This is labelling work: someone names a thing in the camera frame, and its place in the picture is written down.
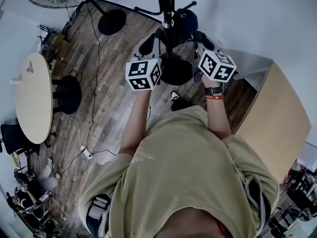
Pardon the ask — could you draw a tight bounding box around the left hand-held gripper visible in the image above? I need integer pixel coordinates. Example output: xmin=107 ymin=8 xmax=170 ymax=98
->
xmin=125 ymin=29 xmax=165 ymax=92

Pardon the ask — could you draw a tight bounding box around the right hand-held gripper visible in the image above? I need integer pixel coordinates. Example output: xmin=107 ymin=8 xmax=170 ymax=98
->
xmin=192 ymin=31 xmax=237 ymax=84

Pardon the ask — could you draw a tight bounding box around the black pole stand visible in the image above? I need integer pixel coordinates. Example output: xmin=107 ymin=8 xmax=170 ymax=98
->
xmin=133 ymin=0 xmax=198 ymax=86

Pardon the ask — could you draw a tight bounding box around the person's right forearm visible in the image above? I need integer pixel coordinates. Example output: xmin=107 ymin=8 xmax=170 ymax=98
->
xmin=202 ymin=76 xmax=233 ymax=138

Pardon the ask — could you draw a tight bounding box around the person's left forearm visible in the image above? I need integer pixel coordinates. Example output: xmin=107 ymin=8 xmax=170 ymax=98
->
xmin=120 ymin=89 xmax=151 ymax=156

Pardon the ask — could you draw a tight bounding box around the black standing fan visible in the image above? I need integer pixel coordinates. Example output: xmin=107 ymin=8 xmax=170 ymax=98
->
xmin=23 ymin=0 xmax=127 ymax=36

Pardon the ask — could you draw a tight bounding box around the black wristwatch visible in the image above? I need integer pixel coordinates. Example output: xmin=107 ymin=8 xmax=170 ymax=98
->
xmin=204 ymin=86 xmax=224 ymax=96

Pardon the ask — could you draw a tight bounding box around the person's white and black shoe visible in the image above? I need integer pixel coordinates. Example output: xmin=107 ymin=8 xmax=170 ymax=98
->
xmin=169 ymin=90 xmax=181 ymax=106

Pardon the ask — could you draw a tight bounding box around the person's black trouser leg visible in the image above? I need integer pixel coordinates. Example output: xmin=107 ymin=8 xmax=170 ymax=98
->
xmin=171 ymin=100 xmax=198 ymax=113

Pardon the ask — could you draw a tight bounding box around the black round stool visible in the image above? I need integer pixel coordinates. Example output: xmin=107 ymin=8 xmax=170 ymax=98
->
xmin=51 ymin=69 xmax=83 ymax=116

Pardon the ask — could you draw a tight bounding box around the black router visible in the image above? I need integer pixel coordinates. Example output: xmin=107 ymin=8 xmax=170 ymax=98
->
xmin=36 ymin=24 xmax=51 ymax=44

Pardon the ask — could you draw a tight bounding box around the square wooden table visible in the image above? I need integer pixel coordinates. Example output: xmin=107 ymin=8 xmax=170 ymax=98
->
xmin=217 ymin=48 xmax=312 ymax=183

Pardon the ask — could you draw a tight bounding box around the white power strip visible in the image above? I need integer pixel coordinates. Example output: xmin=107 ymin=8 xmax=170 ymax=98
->
xmin=79 ymin=145 xmax=94 ymax=160

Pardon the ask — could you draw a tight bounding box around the round wooden table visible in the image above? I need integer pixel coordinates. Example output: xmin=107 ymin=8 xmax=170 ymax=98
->
xmin=14 ymin=52 xmax=53 ymax=145

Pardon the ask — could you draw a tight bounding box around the person's olive shirt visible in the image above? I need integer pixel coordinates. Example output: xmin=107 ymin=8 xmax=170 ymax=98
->
xmin=78 ymin=105 xmax=280 ymax=238

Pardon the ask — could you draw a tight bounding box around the black office chair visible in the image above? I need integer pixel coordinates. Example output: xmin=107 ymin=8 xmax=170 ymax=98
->
xmin=0 ymin=117 xmax=56 ymax=156

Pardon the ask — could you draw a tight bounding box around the cardboard piece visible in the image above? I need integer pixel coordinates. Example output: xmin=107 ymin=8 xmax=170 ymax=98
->
xmin=11 ymin=151 xmax=23 ymax=167

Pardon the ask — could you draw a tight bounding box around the pile of clutter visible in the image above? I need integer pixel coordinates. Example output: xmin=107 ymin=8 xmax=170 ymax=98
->
xmin=268 ymin=157 xmax=317 ymax=237

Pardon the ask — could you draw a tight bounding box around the long black cable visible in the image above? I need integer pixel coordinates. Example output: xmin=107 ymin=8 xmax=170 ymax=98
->
xmin=86 ymin=2 xmax=101 ymax=156

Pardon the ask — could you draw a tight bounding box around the white cable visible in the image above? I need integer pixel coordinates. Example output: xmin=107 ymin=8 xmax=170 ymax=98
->
xmin=53 ymin=107 xmax=84 ymax=149

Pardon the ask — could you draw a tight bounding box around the short black cable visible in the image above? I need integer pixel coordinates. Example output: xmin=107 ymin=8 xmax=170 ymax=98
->
xmin=90 ymin=149 xmax=120 ymax=157

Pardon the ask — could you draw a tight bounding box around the grey harness strap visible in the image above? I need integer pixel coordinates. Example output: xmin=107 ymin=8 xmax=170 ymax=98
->
xmin=86 ymin=193 xmax=111 ymax=238

